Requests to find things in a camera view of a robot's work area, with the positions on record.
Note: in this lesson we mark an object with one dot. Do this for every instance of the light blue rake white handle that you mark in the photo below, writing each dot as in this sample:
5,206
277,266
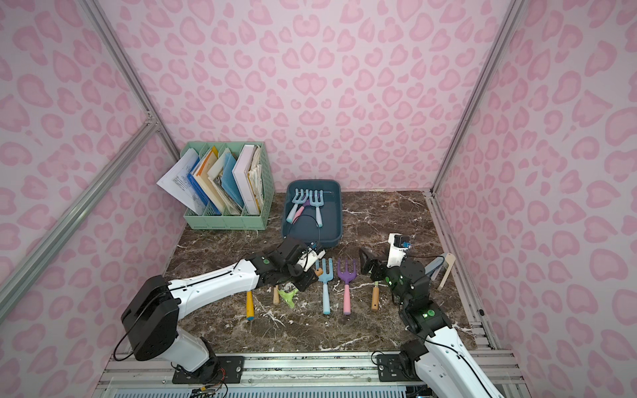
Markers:
316,201

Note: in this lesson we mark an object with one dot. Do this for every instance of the dark teal storage box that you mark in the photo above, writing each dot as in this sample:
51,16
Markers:
306,228

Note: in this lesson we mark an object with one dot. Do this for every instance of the white thick book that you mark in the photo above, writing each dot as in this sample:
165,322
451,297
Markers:
248,177

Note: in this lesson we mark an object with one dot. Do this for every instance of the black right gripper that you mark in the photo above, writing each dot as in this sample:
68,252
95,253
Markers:
378,269

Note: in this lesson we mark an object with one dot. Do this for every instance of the grey blue stapler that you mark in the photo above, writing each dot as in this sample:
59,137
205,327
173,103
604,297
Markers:
441,264

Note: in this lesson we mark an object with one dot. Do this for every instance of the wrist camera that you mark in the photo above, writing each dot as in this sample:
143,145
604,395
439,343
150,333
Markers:
399,245
309,259

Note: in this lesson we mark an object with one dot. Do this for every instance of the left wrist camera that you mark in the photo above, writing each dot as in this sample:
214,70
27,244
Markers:
309,259

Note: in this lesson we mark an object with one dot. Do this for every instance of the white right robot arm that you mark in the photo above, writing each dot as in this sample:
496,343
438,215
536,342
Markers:
436,356

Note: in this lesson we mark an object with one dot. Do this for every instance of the purple rake pink handle small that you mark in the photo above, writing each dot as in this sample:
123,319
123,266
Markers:
300,211

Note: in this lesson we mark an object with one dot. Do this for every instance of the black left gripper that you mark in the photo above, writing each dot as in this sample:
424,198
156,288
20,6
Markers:
303,275

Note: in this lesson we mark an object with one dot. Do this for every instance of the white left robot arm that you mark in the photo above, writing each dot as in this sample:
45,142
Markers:
151,321

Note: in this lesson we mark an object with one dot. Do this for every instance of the orange book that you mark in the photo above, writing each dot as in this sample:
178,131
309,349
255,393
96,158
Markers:
206,184

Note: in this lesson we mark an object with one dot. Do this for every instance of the teal book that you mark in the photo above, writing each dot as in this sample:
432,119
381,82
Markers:
221,174

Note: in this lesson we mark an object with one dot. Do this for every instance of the light blue rake mint handle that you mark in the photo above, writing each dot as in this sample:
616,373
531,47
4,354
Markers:
327,274

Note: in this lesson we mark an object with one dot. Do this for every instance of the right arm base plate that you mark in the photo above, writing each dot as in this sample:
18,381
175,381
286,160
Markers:
393,367

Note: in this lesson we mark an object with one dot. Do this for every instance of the teal rake mint handle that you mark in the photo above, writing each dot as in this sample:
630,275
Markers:
299,198

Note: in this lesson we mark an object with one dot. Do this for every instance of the white paper sheets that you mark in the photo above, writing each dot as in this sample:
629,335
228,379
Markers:
176,183

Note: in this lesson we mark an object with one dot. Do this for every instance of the blue rake yellow handle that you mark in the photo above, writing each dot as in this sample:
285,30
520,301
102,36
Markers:
250,308

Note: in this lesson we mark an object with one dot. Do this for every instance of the dark green rake wooden handle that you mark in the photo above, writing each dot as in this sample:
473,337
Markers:
276,295

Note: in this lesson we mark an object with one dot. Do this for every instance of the blue folder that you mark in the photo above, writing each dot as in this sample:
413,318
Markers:
200,193

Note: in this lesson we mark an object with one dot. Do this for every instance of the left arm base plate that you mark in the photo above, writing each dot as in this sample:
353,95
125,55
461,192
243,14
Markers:
227,369

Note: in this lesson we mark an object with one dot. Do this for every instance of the aluminium front rail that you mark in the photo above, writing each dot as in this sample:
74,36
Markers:
344,374

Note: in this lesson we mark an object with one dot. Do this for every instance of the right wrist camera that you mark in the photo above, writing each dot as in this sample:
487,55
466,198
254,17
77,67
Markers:
399,245

